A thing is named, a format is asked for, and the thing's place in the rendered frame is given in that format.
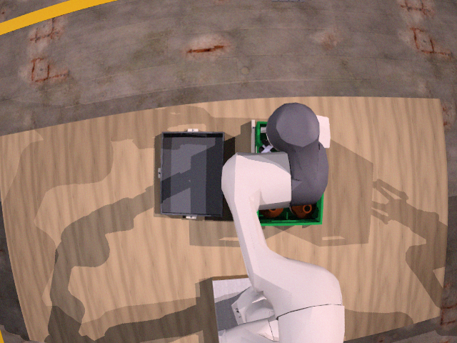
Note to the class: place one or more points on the green bottle crate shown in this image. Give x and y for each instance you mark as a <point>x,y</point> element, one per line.
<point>285,218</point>

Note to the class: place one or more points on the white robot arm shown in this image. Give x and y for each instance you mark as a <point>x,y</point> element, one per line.
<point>302,302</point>

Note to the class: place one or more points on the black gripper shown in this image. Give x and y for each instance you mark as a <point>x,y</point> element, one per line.
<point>266,147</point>

